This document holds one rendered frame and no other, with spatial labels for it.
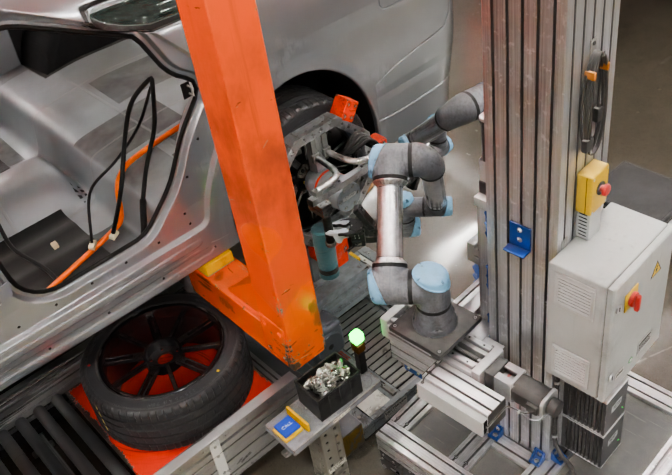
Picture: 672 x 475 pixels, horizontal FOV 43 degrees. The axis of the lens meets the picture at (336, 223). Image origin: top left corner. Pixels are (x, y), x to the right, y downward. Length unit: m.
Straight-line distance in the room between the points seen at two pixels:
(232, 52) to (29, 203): 1.65
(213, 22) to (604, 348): 1.43
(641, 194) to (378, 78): 1.39
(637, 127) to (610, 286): 2.95
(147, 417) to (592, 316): 1.66
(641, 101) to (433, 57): 2.00
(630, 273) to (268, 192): 1.10
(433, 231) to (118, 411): 1.99
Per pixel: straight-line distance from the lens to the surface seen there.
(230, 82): 2.44
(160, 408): 3.25
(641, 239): 2.57
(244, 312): 3.26
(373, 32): 3.53
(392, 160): 2.79
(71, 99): 4.19
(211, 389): 3.26
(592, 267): 2.46
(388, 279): 2.72
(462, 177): 4.86
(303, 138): 3.30
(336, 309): 3.93
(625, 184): 4.26
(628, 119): 5.36
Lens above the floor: 2.88
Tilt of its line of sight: 39 degrees down
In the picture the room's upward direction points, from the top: 10 degrees counter-clockwise
